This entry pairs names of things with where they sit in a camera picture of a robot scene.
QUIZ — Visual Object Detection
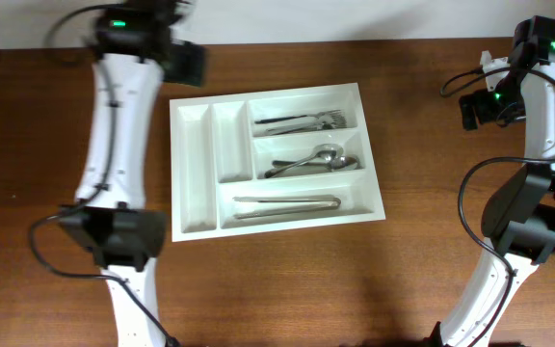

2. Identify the metal fork dark handle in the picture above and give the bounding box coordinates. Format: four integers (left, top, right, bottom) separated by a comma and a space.
252, 110, 345, 125

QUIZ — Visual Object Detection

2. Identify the white cutlery tray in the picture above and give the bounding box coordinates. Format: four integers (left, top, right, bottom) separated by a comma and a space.
170, 83, 385, 242

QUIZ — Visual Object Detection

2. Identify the large metal spoon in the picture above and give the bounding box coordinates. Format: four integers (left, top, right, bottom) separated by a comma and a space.
264, 144, 344, 178
271, 154, 361, 173

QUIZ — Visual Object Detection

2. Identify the dark chopstick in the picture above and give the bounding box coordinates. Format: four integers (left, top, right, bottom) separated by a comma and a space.
234, 200, 341, 220
233, 195, 341, 205

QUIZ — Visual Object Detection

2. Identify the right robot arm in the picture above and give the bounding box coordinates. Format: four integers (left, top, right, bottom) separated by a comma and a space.
422, 15, 555, 346

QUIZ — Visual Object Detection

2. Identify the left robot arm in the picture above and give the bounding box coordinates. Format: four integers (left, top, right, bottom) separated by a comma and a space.
57, 0, 206, 346

